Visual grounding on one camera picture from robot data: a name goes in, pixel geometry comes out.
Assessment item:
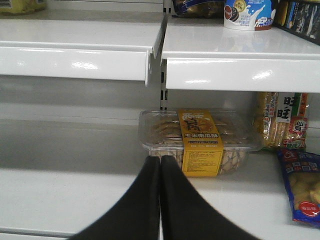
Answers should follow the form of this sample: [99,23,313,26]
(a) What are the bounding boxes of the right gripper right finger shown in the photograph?
[160,155,257,240]

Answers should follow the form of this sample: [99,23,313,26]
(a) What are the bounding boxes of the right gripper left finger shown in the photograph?
[70,156,161,240]

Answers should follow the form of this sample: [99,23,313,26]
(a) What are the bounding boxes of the packaged bread yellow label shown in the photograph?
[138,108,263,177]

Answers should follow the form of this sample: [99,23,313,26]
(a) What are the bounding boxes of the blue potato chip bag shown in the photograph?
[277,148,320,228]

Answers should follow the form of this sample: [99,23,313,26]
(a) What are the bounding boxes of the wangwang rice cracker bag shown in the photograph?
[252,91,309,151]

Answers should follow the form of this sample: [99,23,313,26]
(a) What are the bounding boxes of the blue biscuit bag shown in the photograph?
[172,0,224,19]

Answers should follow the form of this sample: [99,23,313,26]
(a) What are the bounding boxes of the blue white oreo cup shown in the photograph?
[224,0,278,31]

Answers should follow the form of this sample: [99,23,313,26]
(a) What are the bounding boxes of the dark boxed snack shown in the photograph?
[273,0,320,45]

